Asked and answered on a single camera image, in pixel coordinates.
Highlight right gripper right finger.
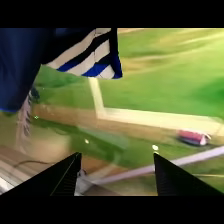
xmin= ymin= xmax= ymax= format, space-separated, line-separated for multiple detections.
xmin=153 ymin=152 xmax=224 ymax=197

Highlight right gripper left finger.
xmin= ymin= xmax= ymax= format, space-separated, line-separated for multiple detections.
xmin=0 ymin=151 xmax=83 ymax=197

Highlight blue white striped garment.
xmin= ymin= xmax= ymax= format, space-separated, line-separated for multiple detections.
xmin=0 ymin=27 xmax=124 ymax=114

